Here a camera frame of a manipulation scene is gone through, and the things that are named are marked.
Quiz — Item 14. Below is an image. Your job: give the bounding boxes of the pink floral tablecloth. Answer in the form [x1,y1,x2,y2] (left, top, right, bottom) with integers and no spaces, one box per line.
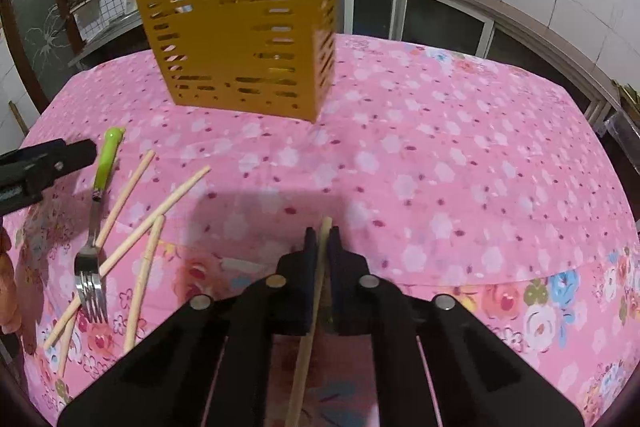
[12,33,640,427]

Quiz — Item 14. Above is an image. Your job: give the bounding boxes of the single wooden chopstick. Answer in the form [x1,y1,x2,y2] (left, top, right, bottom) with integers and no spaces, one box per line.
[285,216,335,427]

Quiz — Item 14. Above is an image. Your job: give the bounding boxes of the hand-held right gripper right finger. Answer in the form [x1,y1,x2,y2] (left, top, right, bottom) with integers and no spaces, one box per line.
[327,227,586,427]

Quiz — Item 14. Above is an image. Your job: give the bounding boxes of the glass door cabinet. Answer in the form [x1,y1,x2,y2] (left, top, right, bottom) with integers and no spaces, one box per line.
[340,0,601,118]

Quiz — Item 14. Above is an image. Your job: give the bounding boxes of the brown framed glass door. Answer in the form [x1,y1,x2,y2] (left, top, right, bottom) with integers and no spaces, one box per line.
[0,0,85,108]

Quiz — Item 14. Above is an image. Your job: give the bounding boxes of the wooden stick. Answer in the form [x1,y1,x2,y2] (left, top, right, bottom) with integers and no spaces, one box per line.
[9,102,29,134]

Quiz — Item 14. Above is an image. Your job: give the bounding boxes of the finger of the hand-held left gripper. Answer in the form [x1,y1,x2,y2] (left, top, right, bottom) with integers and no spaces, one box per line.
[0,138,97,198]

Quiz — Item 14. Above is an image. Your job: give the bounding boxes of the yellow slotted utensil holder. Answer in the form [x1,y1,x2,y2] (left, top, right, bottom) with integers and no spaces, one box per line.
[132,0,341,124]

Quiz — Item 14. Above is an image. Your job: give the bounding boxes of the plastic covered side table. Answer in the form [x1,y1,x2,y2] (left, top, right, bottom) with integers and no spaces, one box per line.
[600,107,640,160]

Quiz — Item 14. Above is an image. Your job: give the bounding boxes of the green handled fork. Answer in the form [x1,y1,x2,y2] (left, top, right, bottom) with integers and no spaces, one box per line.
[74,127,126,324]

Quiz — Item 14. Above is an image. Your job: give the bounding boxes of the person's left hand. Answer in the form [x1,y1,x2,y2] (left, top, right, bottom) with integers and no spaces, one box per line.
[0,227,24,336]

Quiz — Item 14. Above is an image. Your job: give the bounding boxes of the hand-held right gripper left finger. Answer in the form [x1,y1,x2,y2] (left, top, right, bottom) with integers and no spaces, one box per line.
[56,227,321,427]

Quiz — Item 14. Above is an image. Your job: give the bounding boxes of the pile of wooden chopsticks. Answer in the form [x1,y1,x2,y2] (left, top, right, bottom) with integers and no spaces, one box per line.
[42,149,212,378]

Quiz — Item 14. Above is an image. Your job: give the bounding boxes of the thick wooden chopping block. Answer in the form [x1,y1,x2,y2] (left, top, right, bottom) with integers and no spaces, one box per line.
[612,79,640,108]

